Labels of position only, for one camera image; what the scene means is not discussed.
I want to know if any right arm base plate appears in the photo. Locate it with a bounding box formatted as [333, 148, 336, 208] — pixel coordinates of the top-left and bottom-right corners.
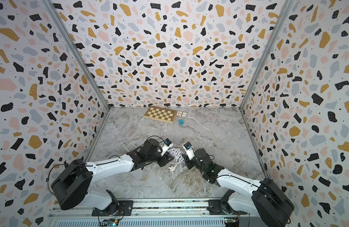
[207, 199, 248, 216]

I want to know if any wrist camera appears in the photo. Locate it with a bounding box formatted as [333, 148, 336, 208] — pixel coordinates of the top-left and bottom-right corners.
[183, 142, 195, 160]
[161, 138, 173, 156]

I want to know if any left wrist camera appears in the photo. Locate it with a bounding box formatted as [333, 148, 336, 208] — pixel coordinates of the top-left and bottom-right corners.
[161, 138, 173, 156]

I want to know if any white power cord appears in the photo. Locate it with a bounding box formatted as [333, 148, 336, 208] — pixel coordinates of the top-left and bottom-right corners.
[167, 147, 187, 173]

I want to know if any wooden chess board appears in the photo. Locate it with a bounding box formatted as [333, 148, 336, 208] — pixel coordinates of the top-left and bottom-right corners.
[144, 106, 177, 124]

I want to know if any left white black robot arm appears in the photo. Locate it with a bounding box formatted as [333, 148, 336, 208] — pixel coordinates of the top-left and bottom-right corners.
[48, 136, 173, 216]

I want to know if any playing card box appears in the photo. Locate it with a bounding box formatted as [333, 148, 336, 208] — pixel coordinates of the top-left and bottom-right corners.
[176, 111, 188, 119]

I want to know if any green circuit board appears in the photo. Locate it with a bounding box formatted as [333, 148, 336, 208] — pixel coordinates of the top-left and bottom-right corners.
[101, 219, 119, 227]

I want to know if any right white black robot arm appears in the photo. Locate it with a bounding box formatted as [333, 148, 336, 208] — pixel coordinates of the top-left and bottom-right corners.
[182, 143, 295, 227]

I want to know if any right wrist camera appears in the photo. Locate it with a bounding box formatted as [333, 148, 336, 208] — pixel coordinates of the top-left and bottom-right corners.
[183, 142, 195, 160]

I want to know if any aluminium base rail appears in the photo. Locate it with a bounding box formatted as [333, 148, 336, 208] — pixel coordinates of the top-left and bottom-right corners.
[46, 197, 290, 227]

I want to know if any purple power strip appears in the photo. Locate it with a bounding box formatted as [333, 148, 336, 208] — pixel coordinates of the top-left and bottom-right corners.
[168, 149, 178, 159]

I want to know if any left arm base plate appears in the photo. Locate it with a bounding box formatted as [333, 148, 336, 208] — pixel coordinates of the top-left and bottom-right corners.
[92, 200, 134, 217]

